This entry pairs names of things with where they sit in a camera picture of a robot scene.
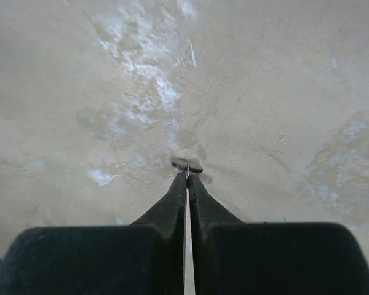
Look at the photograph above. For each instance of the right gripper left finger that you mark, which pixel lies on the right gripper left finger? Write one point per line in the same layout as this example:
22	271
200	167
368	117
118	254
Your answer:
144	257

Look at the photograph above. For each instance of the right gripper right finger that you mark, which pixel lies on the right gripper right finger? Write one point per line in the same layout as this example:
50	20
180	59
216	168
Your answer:
234	257

